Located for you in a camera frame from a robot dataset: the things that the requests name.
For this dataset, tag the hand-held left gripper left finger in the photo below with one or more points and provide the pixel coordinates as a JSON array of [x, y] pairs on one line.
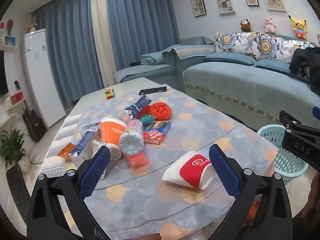
[[96, 170]]

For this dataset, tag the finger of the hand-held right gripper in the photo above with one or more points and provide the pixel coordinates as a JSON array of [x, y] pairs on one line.
[[288, 120], [317, 112]]

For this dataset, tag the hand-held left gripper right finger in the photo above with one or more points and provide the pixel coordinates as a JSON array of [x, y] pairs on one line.
[[223, 172]]

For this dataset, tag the teal plastic basket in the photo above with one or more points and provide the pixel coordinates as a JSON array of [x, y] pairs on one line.
[[272, 135]]

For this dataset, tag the red white paper cup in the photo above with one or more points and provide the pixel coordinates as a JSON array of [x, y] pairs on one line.
[[192, 170]]

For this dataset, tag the orange snack wrapper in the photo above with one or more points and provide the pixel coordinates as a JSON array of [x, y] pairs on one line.
[[65, 152]]

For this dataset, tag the red blue card box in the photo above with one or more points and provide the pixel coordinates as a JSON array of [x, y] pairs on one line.
[[156, 131]]

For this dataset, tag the person's right forearm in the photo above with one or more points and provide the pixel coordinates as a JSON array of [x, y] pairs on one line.
[[315, 200]]

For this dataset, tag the blue white carton box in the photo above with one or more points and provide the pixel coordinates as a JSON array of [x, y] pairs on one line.
[[83, 147]]

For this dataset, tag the orange paper cup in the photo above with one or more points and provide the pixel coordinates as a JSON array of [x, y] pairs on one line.
[[111, 133]]

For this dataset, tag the pink plastic packet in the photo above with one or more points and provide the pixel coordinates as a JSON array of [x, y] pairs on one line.
[[137, 160]]

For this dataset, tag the clear plastic bottle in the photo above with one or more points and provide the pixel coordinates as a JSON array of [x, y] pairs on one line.
[[131, 140]]

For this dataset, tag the blue patterned tablecloth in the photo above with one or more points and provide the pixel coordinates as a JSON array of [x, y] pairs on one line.
[[200, 130]]

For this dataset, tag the striped white table runner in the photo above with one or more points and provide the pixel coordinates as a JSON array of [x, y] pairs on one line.
[[60, 135]]

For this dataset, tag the black jacket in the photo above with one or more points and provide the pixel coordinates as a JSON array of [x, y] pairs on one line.
[[307, 60]]

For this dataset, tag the blue cushion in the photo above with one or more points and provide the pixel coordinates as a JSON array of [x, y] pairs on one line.
[[227, 58], [272, 66]]

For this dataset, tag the teal sofa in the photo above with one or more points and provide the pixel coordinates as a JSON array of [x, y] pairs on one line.
[[237, 85]]

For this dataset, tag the small teal object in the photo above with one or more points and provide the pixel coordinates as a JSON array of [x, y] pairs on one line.
[[148, 119]]

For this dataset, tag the blue white toothpaste box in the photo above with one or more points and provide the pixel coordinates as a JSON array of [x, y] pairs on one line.
[[136, 107]]

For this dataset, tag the floral cushion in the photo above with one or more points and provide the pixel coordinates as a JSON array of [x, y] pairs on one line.
[[275, 46], [235, 42]]

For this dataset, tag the black guitar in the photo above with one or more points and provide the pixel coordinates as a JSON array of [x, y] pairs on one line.
[[35, 126]]

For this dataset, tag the colourful puzzle cube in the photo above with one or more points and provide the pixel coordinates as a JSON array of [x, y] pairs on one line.
[[110, 94]]

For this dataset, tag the yellow plush toy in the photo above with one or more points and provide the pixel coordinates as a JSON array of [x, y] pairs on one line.
[[298, 27]]

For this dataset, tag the green potted plant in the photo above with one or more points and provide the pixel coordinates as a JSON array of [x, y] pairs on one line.
[[12, 145]]

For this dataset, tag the orange mesh ball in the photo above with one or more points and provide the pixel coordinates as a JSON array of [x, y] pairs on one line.
[[160, 110]]

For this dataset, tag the pink pig plush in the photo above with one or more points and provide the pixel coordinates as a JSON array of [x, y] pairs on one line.
[[269, 25]]

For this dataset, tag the black phone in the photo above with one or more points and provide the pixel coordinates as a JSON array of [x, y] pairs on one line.
[[152, 90]]

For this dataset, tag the white curved shelf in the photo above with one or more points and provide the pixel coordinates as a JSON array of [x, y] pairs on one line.
[[8, 120]]

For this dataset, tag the brown monkey plush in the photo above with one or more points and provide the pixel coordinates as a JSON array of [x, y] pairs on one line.
[[245, 25]]

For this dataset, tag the white refrigerator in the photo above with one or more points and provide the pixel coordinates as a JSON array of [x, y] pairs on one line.
[[42, 80]]

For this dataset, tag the white red shelf box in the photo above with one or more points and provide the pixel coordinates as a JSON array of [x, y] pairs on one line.
[[16, 100]]

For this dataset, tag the white framed butterfly picture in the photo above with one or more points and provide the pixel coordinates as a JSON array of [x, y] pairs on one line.
[[274, 1]]

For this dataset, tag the teal armrest cover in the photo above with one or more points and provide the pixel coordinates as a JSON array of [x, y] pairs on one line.
[[190, 51]]

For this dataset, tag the folded teal blanket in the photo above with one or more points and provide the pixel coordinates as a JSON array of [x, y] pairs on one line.
[[151, 58]]

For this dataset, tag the blue curtain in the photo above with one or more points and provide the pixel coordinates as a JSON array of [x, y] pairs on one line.
[[140, 25], [67, 42]]

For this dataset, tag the frameless canvas print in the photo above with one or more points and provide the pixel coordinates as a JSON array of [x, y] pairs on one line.
[[225, 5]]

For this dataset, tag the black television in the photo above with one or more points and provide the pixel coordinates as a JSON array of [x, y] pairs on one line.
[[3, 75]]

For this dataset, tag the cream curtain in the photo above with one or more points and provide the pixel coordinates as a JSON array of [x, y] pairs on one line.
[[102, 35]]

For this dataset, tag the blue small picture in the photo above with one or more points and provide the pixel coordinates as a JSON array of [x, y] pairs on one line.
[[9, 40]]

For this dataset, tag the decoration on refrigerator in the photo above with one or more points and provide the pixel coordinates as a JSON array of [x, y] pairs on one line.
[[31, 26]]

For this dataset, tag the red paddle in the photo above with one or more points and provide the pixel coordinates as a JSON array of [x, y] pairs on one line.
[[10, 23]]

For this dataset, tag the tall black picture frame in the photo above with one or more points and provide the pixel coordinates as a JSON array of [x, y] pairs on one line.
[[198, 5]]

